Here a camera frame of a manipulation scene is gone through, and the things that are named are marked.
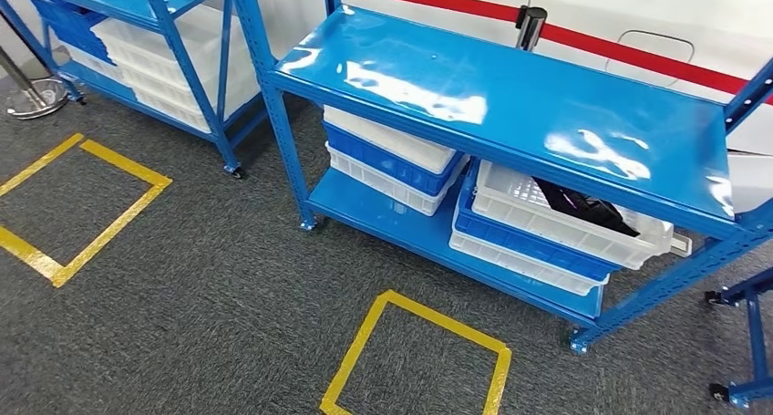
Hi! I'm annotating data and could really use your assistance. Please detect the black plastic part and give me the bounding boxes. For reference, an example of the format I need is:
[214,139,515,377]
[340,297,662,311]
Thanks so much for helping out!
[532,176,642,238]

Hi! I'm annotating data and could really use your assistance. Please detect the yellow floor tape square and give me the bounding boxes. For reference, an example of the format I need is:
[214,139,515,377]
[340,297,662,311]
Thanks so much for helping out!
[0,132,174,289]
[318,289,513,415]

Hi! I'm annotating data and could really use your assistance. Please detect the red barrier belt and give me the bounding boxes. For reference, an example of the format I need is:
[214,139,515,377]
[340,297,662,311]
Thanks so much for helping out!
[295,0,773,105]

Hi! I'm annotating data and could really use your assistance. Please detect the white car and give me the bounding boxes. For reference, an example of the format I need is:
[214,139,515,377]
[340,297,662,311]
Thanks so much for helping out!
[238,0,773,215]

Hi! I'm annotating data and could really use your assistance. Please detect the metal floor socket plate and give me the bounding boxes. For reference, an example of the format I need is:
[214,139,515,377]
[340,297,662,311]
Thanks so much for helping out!
[670,231,694,259]

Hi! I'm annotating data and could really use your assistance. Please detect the blue plastic bin stack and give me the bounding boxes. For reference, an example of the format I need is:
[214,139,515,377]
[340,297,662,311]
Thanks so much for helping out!
[21,0,115,66]

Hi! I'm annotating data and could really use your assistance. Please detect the black stanchion post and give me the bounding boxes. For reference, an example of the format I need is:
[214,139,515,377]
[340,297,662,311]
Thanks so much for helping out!
[514,5,549,52]

